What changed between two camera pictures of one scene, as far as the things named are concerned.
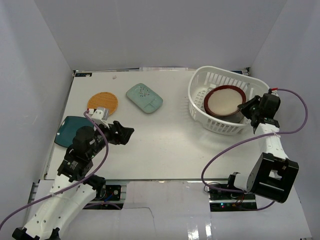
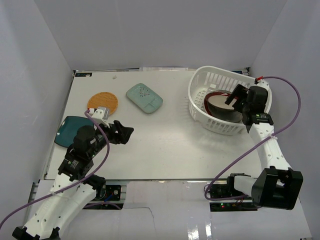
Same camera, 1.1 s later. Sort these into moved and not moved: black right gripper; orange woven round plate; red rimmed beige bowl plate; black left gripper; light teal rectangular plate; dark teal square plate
Moved: red rimmed beige bowl plate; black right gripper
Not moved: light teal rectangular plate; black left gripper; dark teal square plate; orange woven round plate
